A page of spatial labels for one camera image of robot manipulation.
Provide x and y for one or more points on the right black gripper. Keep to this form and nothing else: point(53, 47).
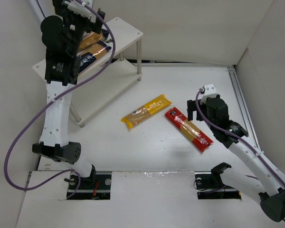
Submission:
point(197, 109)

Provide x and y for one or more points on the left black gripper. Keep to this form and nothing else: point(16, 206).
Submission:
point(95, 18)

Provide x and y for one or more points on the red spaghetti bag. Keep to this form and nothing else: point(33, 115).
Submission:
point(197, 137)

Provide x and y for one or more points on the dark blue spaghetti bag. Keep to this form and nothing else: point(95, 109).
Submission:
point(92, 38)
point(92, 54)

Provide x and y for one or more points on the yellow spaghetti bag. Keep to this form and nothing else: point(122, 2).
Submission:
point(144, 112)

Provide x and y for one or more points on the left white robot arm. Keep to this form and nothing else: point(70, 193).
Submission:
point(60, 75)

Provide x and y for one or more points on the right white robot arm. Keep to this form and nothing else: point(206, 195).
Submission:
point(268, 186)

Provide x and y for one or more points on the white two-tier shelf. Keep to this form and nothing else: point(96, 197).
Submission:
point(91, 97)

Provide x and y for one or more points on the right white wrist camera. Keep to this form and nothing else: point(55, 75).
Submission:
point(207, 91)

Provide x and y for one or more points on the aluminium rail right side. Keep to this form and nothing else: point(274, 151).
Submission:
point(242, 105)

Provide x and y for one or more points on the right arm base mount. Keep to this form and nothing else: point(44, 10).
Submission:
point(210, 186)

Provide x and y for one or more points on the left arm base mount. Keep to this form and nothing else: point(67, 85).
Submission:
point(98, 189)

